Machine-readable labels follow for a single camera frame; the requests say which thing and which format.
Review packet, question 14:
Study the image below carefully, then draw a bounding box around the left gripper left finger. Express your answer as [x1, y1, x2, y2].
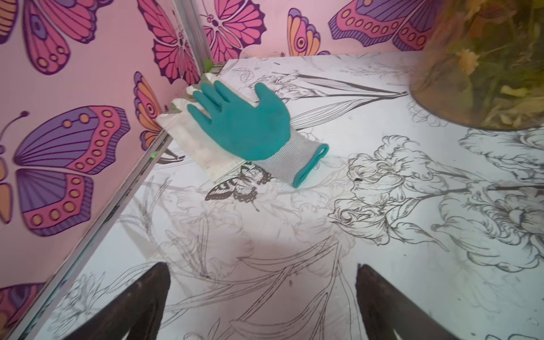
[66, 262, 171, 340]

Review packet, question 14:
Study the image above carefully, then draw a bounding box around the aluminium frame left post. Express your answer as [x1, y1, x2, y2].
[173, 0, 213, 74]

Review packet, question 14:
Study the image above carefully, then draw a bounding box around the glass vase with plants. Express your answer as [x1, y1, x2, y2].
[409, 1, 543, 130]

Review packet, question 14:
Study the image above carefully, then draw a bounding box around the teal white garden glove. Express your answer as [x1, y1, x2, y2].
[157, 73, 329, 188]

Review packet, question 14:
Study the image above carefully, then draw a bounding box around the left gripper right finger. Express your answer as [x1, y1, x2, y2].
[356, 264, 457, 339]

